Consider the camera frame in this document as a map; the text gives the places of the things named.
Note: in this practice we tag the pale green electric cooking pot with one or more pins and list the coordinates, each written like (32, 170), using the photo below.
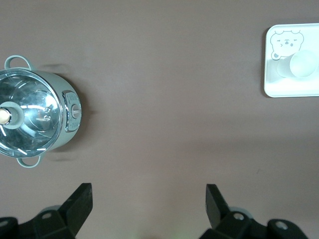
(68, 83)

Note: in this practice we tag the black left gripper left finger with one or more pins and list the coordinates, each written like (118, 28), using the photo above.
(72, 214)

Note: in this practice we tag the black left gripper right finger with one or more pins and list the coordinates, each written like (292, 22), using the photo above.
(219, 219)

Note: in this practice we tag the white tray with bear print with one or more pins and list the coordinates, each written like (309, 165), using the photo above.
(286, 87)

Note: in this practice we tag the white plastic cup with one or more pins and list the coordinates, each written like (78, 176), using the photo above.
(302, 64)

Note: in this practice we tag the brown table cover sheet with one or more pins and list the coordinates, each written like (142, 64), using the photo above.
(159, 99)

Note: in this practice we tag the glass pot lid with knob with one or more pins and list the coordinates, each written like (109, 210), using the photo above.
(37, 99)

